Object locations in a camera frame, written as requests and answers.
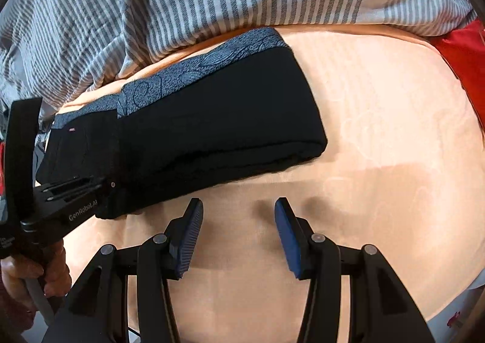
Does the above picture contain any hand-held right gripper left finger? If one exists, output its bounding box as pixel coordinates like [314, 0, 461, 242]
[41, 197, 204, 343]

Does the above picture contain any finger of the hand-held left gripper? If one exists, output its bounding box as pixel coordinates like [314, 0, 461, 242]
[37, 175, 116, 207]

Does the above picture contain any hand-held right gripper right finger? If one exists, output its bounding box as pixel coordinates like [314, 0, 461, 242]
[273, 197, 436, 343]

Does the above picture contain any black pants blue patterned trim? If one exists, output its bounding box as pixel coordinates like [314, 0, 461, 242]
[36, 27, 329, 220]

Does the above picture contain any person's left hand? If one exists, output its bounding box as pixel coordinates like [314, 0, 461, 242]
[0, 241, 72, 299]

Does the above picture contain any peach bed sheet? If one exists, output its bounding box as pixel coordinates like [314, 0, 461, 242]
[38, 23, 485, 343]

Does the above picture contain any white printed cloth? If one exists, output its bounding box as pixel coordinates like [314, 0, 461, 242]
[428, 282, 483, 343]

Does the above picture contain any red embroidered cloth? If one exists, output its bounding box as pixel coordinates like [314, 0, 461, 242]
[431, 20, 485, 121]

